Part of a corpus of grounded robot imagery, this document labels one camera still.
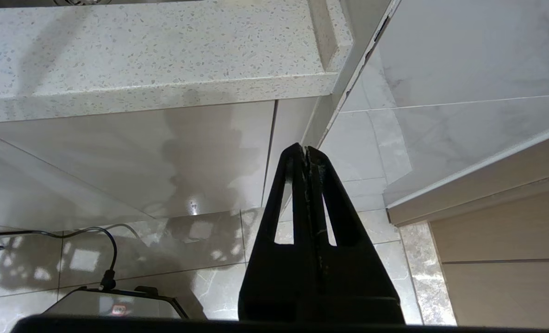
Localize black floor cable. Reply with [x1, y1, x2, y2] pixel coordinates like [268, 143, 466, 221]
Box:
[0, 227, 119, 292]

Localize narrow glossy white cabinet panel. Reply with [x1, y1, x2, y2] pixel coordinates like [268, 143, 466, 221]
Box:
[262, 96, 320, 209]

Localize stainless steel sink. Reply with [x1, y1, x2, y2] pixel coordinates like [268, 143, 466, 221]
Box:
[52, 0, 201, 6]

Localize beige wooden cabinet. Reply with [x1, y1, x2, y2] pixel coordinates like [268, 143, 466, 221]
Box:
[386, 123, 549, 330]

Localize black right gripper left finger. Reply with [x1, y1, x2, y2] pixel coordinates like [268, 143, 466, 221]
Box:
[237, 142, 322, 323]

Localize wide glossy white cabinet door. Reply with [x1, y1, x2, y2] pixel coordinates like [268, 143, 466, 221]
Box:
[0, 101, 276, 219]

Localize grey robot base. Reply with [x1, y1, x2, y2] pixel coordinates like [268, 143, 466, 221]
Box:
[41, 286, 189, 321]

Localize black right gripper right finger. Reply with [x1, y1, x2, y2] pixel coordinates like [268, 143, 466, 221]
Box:
[306, 147, 406, 324]

